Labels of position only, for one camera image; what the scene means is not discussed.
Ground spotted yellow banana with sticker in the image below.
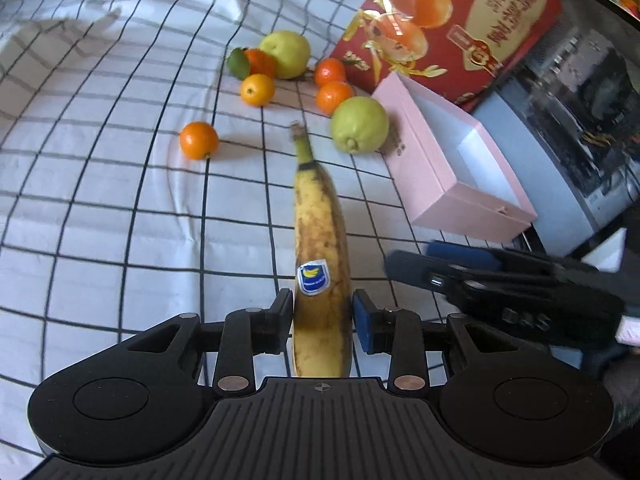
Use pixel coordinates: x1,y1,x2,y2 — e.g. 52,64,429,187
291,122,352,377

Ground green pear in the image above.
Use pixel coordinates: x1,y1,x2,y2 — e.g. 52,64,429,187
330,96,390,154

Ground lone orange tangerine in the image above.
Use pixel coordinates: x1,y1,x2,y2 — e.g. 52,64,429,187
179,122,219,160

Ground small yellow-orange citrus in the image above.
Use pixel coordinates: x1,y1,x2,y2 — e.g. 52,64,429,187
240,74,276,107

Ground tangerine with green leaf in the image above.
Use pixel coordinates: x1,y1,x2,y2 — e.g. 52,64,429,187
227,48,278,80

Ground yellow-green pear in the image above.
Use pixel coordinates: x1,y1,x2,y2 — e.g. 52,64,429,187
259,30,310,80

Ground pink cardboard box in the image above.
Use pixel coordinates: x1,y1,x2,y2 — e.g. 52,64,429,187
373,73,537,243

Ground computer case glass panel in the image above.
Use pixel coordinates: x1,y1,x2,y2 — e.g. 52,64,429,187
473,0,639,256

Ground red egg packaging bag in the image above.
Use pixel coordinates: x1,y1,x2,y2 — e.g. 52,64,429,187
332,0,562,110

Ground white black-grid tablecloth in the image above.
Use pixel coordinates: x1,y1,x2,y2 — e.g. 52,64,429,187
0,0,539,480

